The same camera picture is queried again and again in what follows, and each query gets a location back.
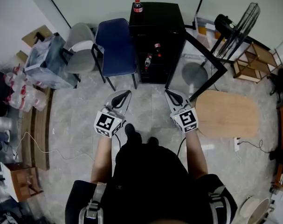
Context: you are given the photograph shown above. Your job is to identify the cola drink bottle red label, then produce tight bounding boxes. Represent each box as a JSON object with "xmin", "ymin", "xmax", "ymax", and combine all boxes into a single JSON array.
[{"xmin": 133, "ymin": 0, "xmax": 144, "ymax": 14}]

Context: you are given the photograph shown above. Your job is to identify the grey left harness strap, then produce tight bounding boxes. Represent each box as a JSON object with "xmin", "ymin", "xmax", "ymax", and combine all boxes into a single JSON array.
[{"xmin": 78, "ymin": 182, "xmax": 107, "ymax": 224}]

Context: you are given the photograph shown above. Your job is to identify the wooden shelf rack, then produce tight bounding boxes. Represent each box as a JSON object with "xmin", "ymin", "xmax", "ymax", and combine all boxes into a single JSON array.
[{"xmin": 232, "ymin": 42, "xmax": 283, "ymax": 84}]

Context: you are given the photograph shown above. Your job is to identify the grey harness strap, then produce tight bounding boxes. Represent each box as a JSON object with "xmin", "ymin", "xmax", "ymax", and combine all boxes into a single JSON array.
[
  {"xmin": 78, "ymin": 182, "xmax": 107, "ymax": 224},
  {"xmin": 207, "ymin": 185, "xmax": 233, "ymax": 224}
]

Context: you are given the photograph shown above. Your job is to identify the pack of clear plastic bottles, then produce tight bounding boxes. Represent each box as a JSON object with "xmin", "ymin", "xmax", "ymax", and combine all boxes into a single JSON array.
[{"xmin": 3, "ymin": 65, "xmax": 48, "ymax": 113}]

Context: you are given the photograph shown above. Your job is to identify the person's left black shoe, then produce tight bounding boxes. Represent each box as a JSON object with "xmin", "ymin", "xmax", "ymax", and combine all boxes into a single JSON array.
[{"xmin": 124, "ymin": 123, "xmax": 137, "ymax": 139}]

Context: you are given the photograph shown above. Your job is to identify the grey chair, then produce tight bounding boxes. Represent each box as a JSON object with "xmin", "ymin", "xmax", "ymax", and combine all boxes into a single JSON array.
[{"xmin": 62, "ymin": 22, "xmax": 97, "ymax": 83}]

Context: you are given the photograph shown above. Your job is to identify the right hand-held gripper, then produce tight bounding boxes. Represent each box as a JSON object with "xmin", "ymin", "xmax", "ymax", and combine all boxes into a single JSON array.
[{"xmin": 164, "ymin": 89, "xmax": 199, "ymax": 134}]

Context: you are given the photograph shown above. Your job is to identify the black fridge with glass door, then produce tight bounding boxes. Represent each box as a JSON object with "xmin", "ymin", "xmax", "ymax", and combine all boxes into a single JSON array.
[{"xmin": 128, "ymin": 1, "xmax": 228, "ymax": 103}]

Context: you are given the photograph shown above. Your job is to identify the clear plastic storage box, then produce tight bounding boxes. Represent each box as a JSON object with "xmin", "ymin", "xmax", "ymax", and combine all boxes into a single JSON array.
[{"xmin": 23, "ymin": 32, "xmax": 82, "ymax": 90}]

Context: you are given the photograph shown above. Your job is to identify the stack of wooden planks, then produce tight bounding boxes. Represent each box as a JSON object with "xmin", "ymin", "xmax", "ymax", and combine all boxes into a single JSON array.
[{"xmin": 21, "ymin": 87, "xmax": 54, "ymax": 172}]

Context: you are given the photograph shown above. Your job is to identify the black standing fan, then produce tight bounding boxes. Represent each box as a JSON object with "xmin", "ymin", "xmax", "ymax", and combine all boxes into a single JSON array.
[{"xmin": 210, "ymin": 2, "xmax": 261, "ymax": 64}]

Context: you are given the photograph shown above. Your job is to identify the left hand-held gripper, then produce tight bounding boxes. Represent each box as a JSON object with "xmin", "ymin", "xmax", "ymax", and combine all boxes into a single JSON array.
[{"xmin": 93, "ymin": 90, "xmax": 132, "ymax": 139}]

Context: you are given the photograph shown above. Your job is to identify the person's black clothing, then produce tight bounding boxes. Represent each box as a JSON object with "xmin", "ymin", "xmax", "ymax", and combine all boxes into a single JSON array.
[{"xmin": 64, "ymin": 131, "xmax": 238, "ymax": 224}]

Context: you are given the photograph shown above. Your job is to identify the person's left forearm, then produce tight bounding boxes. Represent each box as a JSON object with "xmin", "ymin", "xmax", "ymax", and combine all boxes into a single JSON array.
[{"xmin": 90, "ymin": 134, "xmax": 114, "ymax": 185}]

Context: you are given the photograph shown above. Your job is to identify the oval wooden table top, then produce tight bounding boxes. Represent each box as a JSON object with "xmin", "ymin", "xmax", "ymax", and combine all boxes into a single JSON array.
[{"xmin": 195, "ymin": 90, "xmax": 260, "ymax": 139}]

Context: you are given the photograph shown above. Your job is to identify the wooden stool white panel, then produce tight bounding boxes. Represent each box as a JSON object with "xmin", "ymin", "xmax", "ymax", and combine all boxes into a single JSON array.
[{"xmin": 0, "ymin": 161, "xmax": 44, "ymax": 203}]

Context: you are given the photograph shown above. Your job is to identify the person's right forearm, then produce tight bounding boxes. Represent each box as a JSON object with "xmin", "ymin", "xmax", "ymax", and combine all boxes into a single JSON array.
[{"xmin": 184, "ymin": 129, "xmax": 209, "ymax": 180}]

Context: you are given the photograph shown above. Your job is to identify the grey right harness strap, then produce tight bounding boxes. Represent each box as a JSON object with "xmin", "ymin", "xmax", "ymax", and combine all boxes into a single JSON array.
[{"xmin": 207, "ymin": 185, "xmax": 233, "ymax": 224}]

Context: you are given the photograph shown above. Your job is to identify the blue chair black legs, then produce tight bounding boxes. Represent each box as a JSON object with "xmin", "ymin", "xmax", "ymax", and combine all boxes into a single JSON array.
[{"xmin": 90, "ymin": 18, "xmax": 139, "ymax": 92}]

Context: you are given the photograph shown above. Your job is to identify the white cable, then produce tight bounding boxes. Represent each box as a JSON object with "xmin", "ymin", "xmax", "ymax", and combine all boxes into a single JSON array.
[{"xmin": 14, "ymin": 131, "xmax": 96, "ymax": 162}]

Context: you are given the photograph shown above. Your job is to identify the flat brown cardboard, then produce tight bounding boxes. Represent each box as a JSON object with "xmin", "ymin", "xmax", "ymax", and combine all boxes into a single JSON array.
[{"xmin": 21, "ymin": 24, "xmax": 54, "ymax": 48}]

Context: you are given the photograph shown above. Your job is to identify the black cable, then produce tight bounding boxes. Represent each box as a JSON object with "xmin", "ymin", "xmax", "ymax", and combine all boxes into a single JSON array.
[{"xmin": 238, "ymin": 138, "xmax": 274, "ymax": 154}]

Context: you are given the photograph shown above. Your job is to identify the clear plastic bin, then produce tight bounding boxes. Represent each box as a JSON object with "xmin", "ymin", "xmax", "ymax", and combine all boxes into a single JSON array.
[{"xmin": 193, "ymin": 12, "xmax": 226, "ymax": 51}]

